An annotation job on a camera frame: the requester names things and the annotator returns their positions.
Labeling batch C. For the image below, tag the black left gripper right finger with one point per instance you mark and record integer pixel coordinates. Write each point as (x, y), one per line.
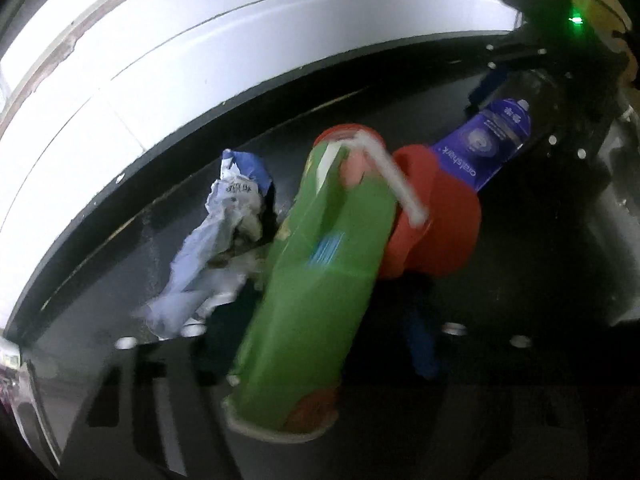
(417, 403)

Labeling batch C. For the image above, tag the red plastic lid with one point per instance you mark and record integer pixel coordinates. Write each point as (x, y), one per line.
(446, 241)

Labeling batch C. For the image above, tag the blue white wrapper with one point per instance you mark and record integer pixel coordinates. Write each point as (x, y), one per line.
(219, 255)

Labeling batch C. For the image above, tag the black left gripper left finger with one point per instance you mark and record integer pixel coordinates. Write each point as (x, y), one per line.
(148, 416)

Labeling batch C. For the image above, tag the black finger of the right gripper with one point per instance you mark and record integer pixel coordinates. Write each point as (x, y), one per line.
(569, 51)

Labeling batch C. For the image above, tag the purple toothpaste tube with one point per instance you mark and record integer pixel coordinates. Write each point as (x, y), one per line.
(477, 150)

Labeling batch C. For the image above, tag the green paper cup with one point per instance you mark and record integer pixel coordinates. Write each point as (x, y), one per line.
(319, 275)

